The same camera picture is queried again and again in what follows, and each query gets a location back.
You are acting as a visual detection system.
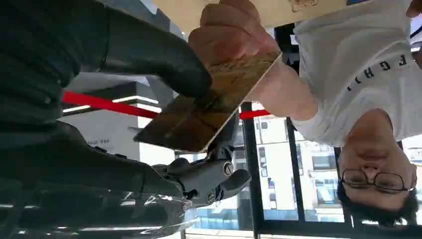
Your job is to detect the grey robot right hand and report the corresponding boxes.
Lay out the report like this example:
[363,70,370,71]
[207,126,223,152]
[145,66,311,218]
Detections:
[0,0,252,209]

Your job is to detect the red barrier tape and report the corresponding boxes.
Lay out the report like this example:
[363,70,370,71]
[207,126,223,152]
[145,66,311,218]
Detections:
[61,91,272,120]

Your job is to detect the person's left hand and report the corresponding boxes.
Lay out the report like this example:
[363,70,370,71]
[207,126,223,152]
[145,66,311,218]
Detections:
[188,0,282,72]

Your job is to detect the person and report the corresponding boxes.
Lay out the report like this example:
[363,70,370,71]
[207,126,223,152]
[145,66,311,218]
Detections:
[292,0,422,228]

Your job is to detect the black-framed eyeglasses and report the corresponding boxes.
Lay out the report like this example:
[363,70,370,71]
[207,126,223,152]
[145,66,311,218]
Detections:
[340,167,416,195]

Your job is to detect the black window frame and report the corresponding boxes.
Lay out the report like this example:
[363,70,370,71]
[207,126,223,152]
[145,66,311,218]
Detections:
[240,101,422,239]

